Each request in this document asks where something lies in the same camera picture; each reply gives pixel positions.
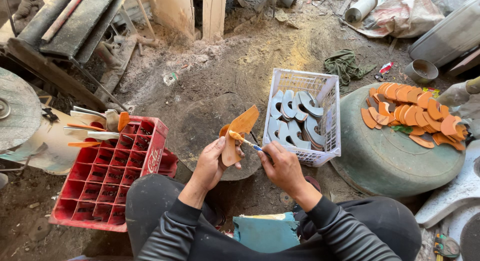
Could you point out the person's right hand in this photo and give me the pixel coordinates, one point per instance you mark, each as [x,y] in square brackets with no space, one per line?
[285,171]

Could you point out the person's left hand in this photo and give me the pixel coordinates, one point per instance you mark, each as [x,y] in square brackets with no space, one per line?
[206,165]

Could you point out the small glue brush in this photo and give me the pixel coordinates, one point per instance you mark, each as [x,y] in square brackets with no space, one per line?
[243,141]

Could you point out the round flat stone slab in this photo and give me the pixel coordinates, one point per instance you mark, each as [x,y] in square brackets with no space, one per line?
[202,129]

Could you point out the pile of grey curved blanks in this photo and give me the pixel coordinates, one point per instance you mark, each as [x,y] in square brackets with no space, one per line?
[296,120]

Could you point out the teal foam cushion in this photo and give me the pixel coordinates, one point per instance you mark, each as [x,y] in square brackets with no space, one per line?
[266,233]

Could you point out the white plastic basket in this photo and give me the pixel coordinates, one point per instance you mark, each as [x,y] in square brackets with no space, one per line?
[330,103]

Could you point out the crumpled white wrapper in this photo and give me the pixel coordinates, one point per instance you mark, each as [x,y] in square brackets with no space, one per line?
[169,79]

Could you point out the white blank with orange tip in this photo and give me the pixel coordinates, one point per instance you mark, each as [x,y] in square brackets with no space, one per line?
[114,120]

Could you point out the red plastic bottle crate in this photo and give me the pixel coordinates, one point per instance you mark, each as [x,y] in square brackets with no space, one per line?
[105,182]

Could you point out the green upturned tub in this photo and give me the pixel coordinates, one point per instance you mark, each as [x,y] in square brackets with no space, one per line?
[390,167]

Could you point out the long white blade blank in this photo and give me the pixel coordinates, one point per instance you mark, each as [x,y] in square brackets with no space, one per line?
[92,134]

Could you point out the green crumpled cloth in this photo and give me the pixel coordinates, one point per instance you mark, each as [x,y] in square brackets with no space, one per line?
[343,65]

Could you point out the flat orange strip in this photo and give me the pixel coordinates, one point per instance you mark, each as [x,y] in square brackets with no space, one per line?
[84,144]

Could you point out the thin orange strip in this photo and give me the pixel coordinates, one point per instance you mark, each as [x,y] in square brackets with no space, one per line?
[86,127]

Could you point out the white curved blade blank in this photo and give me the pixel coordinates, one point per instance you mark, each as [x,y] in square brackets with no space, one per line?
[88,111]

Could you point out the heap of orange curved pieces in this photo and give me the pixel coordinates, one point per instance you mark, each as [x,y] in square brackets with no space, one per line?
[416,112]

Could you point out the red snack wrapper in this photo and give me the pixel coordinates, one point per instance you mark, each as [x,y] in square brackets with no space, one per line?
[386,67]

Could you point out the beige motor housing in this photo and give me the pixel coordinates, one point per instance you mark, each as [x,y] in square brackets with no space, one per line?
[56,144]

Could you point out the white plaster slab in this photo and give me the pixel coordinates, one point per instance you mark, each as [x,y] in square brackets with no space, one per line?
[450,193]

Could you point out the small metal can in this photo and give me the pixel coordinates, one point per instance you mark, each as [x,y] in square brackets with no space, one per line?
[420,71]

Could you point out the white plastic pipe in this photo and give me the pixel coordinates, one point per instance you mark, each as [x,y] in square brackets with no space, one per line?
[362,7]

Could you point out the round grinding wheel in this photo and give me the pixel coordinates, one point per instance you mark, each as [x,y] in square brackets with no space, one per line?
[17,109]

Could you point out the dirty woven sack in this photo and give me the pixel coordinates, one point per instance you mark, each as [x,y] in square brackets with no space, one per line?
[405,13]

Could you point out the dark round disc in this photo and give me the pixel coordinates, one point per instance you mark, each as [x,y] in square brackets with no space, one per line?
[471,238]

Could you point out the large grey metal drum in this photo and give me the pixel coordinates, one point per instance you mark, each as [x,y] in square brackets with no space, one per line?
[450,34]

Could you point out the pale wooden post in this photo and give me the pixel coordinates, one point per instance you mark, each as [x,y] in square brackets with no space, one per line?
[195,11]

